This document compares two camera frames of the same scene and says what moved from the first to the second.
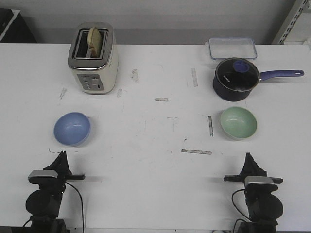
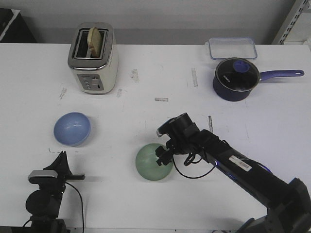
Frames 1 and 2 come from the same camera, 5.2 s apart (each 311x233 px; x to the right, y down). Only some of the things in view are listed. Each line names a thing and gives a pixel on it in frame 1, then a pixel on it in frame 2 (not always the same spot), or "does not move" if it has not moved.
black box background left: [13, 28] does not move
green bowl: [238, 123] → [146, 165]
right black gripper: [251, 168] → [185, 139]
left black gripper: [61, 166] does not move
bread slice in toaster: [94, 41] does not move
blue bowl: [72, 129] does not move
